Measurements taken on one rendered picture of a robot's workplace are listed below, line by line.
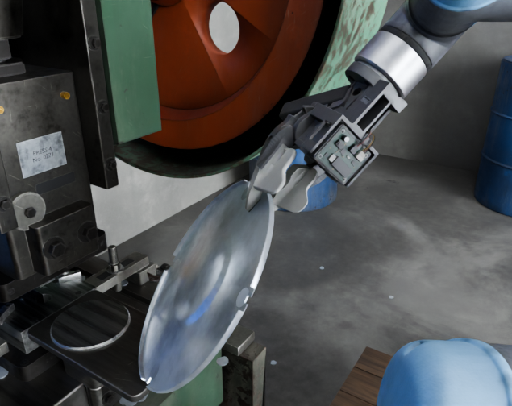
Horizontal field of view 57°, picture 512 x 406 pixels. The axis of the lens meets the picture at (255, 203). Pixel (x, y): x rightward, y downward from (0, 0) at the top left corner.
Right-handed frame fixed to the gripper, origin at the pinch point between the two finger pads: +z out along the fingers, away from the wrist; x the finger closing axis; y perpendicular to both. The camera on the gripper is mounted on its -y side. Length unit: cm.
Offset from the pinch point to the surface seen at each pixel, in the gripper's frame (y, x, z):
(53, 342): -14.5, -1.7, 38.2
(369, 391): -24, 76, 22
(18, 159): -18.1, -21.9, 17.6
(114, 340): -11.9, 4.6, 31.8
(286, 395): -59, 96, 51
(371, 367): -31, 79, 18
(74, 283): -30.1, 0.5, 35.9
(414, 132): -246, 212, -96
